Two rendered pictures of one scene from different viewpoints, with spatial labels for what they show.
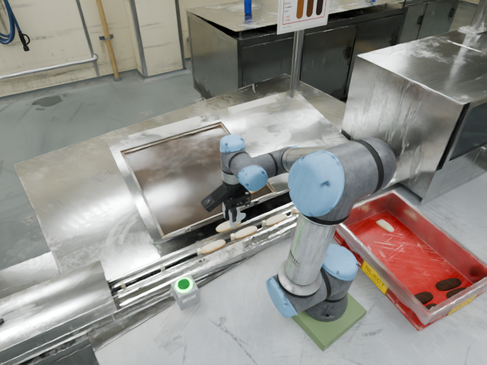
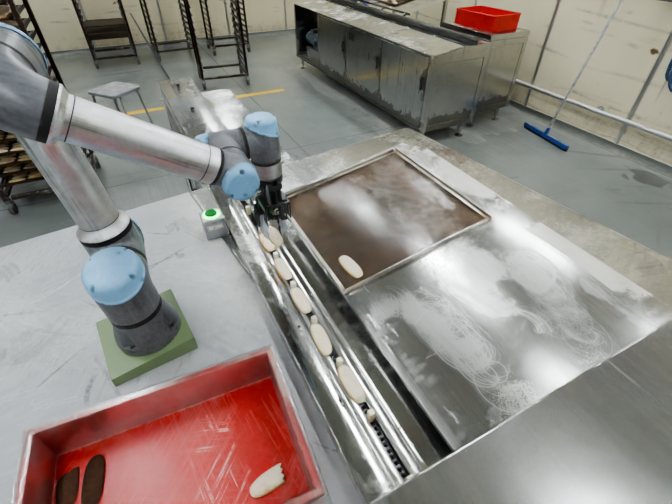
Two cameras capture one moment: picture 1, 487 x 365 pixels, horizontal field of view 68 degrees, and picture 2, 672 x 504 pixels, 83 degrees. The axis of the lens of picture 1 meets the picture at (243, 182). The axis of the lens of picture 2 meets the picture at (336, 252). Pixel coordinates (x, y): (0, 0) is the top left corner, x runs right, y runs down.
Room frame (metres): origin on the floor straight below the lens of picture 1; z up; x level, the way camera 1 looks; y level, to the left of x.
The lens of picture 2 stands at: (1.13, -0.83, 1.63)
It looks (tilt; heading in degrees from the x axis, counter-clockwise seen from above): 41 degrees down; 92
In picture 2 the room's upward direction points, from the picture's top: 1 degrees clockwise
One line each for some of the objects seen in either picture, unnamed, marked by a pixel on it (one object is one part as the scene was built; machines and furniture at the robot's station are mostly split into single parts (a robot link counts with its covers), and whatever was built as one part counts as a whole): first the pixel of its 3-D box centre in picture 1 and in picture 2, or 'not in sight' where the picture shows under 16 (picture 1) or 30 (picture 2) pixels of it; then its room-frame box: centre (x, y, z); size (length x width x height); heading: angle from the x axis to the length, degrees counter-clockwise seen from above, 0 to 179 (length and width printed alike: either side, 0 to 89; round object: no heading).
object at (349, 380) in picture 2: not in sight; (351, 382); (1.15, -0.37, 0.86); 0.10 x 0.04 x 0.01; 120
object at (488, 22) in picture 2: not in sight; (486, 18); (2.42, 3.56, 0.94); 0.51 x 0.36 x 0.13; 124
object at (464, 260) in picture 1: (404, 250); (174, 470); (0.83, -0.57, 0.88); 0.49 x 0.34 x 0.10; 26
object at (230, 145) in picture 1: (232, 154); (262, 139); (0.92, 0.03, 1.24); 0.09 x 0.08 x 0.11; 28
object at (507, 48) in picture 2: not in sight; (474, 72); (2.42, 3.56, 0.44); 0.70 x 0.55 x 0.87; 120
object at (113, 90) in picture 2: not in sight; (122, 112); (-1.07, 2.74, 0.23); 0.36 x 0.36 x 0.46; 70
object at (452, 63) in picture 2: not in sight; (390, 47); (1.57, 4.23, 0.51); 3.00 x 1.26 x 1.03; 120
